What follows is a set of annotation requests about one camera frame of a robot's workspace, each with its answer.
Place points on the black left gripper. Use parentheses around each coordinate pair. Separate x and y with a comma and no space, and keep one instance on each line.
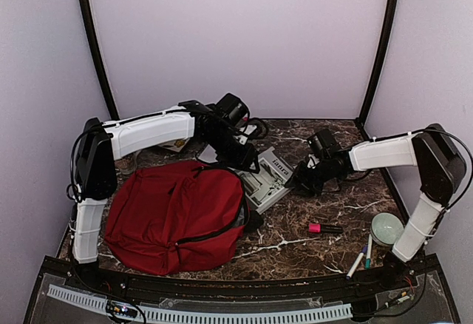
(244,160)

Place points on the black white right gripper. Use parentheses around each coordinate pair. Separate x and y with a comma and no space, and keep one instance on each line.
(298,179)

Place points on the grey ianra magazine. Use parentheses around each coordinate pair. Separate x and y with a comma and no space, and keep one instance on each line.
(264,189)

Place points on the red student backpack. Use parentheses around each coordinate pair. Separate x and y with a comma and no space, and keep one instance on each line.
(184,216)

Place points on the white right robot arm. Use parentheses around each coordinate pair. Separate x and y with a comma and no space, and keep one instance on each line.
(432,151)

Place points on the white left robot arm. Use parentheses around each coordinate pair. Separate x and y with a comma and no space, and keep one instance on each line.
(92,172)

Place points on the pink black highlighter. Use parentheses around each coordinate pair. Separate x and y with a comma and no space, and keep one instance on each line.
(317,228)

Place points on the square floral ceramic plate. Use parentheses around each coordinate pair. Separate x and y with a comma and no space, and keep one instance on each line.
(175,145)

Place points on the round glass jar lid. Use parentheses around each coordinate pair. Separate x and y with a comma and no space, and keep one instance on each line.
(386,228)

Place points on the white blue marker pen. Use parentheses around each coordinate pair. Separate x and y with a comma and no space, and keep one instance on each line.
(354,266)

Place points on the white teal marker pen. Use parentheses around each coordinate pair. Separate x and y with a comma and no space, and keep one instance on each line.
(368,252)

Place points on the white mug with coral print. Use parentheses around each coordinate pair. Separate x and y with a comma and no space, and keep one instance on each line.
(127,164)

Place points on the black front frame rail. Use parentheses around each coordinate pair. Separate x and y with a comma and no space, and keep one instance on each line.
(419,293)

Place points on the grey slotted cable duct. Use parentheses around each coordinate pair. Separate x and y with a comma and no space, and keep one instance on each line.
(193,311)

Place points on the black right frame post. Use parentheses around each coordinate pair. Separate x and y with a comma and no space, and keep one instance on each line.
(378,64)

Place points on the black frame post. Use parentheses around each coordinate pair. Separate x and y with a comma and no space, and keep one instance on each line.
(378,64)
(97,59)

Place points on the black left frame post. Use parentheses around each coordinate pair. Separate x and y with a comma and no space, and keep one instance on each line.
(97,59)

